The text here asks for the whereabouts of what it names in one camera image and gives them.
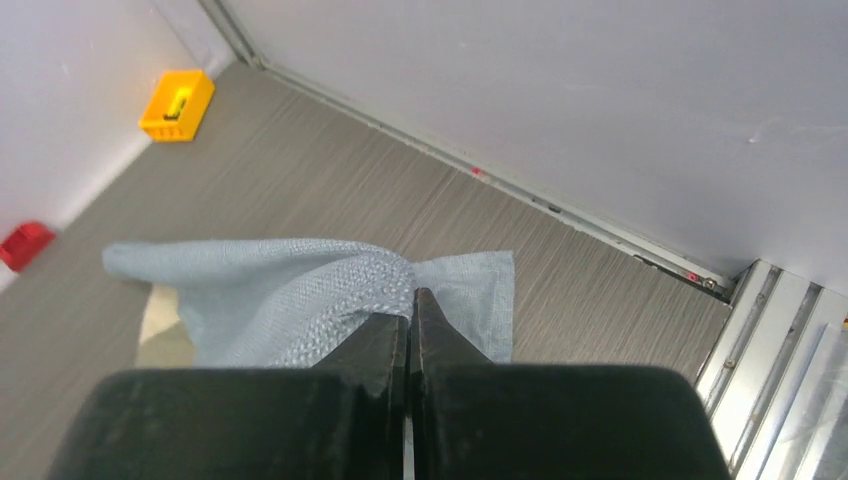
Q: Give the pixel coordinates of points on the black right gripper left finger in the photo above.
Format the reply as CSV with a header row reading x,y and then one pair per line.
x,y
340,419

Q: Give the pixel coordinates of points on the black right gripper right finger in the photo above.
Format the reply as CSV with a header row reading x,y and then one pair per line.
x,y
473,418

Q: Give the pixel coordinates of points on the blue pillowcase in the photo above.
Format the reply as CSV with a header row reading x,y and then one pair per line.
x,y
290,302

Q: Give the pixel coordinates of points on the cream pillow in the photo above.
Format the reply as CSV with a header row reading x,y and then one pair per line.
x,y
163,339

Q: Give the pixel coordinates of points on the yellow plastic bin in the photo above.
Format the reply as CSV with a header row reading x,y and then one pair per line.
x,y
177,106

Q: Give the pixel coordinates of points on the red toy block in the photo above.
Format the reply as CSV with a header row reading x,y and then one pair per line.
x,y
24,244

